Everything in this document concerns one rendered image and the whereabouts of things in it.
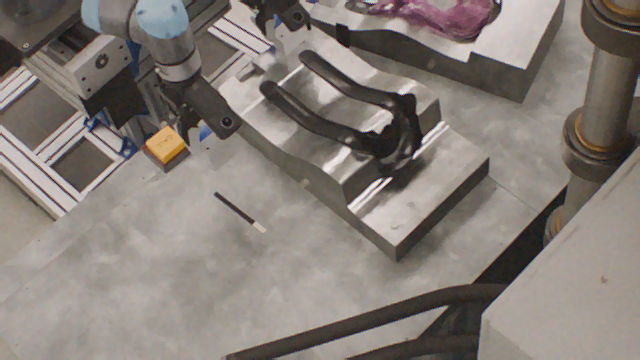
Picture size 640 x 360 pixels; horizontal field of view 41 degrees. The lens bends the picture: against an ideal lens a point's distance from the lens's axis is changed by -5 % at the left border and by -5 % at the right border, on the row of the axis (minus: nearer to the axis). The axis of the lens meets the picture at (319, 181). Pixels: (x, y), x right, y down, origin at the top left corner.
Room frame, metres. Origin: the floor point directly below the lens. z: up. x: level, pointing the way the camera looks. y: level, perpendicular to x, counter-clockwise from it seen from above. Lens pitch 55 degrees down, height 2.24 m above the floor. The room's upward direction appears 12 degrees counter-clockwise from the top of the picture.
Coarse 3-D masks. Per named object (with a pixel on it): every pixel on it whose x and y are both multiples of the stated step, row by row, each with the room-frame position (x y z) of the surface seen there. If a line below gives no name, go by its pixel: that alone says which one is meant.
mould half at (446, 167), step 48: (336, 48) 1.25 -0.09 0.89; (240, 96) 1.17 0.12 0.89; (336, 96) 1.12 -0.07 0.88; (432, 96) 1.04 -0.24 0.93; (288, 144) 1.03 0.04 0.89; (336, 144) 0.98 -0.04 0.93; (432, 144) 0.98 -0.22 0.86; (336, 192) 0.90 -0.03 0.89; (384, 192) 0.90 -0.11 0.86; (432, 192) 0.88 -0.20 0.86; (384, 240) 0.81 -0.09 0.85
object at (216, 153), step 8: (176, 120) 1.11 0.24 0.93; (200, 128) 1.07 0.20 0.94; (208, 128) 1.06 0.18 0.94; (200, 136) 1.05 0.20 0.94; (208, 136) 1.04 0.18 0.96; (216, 136) 1.03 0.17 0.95; (208, 144) 1.02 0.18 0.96; (216, 144) 1.01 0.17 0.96; (224, 144) 1.01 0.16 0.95; (208, 152) 1.00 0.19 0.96; (216, 152) 1.00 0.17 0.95; (224, 152) 1.01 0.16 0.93; (232, 152) 1.02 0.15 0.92; (208, 160) 1.00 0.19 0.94; (216, 160) 1.00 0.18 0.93; (224, 160) 1.00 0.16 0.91; (216, 168) 0.99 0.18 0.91
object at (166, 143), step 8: (168, 128) 1.17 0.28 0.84; (160, 136) 1.16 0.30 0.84; (168, 136) 1.15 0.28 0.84; (176, 136) 1.15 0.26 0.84; (152, 144) 1.14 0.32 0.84; (160, 144) 1.14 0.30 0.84; (168, 144) 1.13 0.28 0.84; (176, 144) 1.13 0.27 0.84; (160, 152) 1.12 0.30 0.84; (168, 152) 1.11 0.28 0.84; (176, 152) 1.12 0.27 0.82; (168, 160) 1.11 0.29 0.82
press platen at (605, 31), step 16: (592, 0) 0.64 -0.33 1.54; (608, 0) 0.63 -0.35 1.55; (592, 16) 0.63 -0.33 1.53; (608, 16) 0.62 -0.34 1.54; (624, 16) 0.61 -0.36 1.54; (592, 32) 0.62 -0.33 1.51; (608, 32) 0.61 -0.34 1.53; (624, 32) 0.60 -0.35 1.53; (608, 48) 0.60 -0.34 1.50; (624, 48) 0.59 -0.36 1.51
